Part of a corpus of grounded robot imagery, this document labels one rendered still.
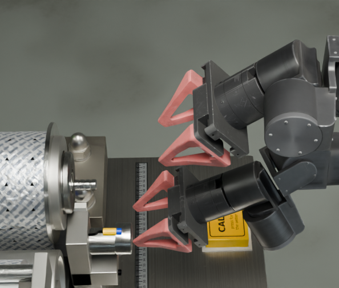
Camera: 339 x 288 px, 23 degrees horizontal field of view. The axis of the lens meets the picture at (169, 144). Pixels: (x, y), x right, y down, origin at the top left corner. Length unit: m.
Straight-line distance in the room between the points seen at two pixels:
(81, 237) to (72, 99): 1.82
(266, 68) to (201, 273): 0.54
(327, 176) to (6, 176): 0.42
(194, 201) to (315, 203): 1.46
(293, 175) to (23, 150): 0.35
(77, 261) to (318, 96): 0.39
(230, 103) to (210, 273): 0.50
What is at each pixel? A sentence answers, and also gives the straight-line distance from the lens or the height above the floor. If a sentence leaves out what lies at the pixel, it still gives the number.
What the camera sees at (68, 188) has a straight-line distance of 0.98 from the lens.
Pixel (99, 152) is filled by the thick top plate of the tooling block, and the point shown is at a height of 1.03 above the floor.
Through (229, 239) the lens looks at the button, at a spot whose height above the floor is 0.92.
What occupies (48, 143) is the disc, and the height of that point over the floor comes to 1.32.
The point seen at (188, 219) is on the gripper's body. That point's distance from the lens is 1.12.
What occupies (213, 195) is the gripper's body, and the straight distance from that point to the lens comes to 1.12.
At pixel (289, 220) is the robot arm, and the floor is 1.12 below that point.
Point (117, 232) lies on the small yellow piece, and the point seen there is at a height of 1.23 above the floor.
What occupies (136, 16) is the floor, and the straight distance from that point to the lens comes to 3.10.
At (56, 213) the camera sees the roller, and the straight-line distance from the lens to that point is 0.98.
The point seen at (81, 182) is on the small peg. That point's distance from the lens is 1.03.
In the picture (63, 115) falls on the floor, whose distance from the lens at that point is 2.78.
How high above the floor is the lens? 2.06
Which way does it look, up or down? 50 degrees down
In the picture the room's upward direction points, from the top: straight up
